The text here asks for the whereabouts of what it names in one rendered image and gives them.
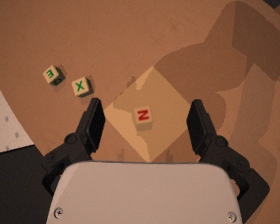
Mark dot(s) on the light tan flat mat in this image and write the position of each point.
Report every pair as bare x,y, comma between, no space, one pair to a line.
169,109

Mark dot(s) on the cream toy letter block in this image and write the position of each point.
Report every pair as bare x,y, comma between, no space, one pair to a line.
143,115
82,87
54,75

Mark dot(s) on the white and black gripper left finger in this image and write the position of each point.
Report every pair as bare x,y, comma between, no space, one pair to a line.
37,184

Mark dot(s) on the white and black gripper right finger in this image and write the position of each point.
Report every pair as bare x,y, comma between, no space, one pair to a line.
214,149

